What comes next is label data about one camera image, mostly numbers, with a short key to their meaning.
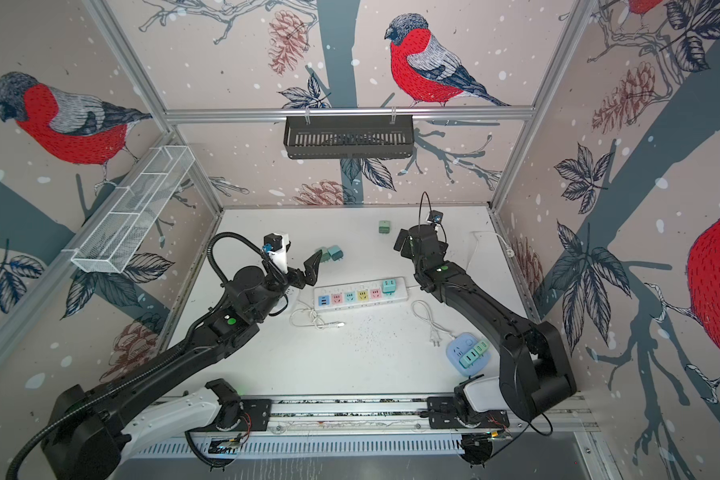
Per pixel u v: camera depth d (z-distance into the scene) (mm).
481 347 776
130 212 768
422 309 923
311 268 668
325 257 1065
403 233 775
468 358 759
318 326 876
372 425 728
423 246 634
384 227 1134
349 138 1065
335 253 1129
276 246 608
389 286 904
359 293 928
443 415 728
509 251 1100
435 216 731
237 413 687
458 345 821
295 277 653
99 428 386
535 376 415
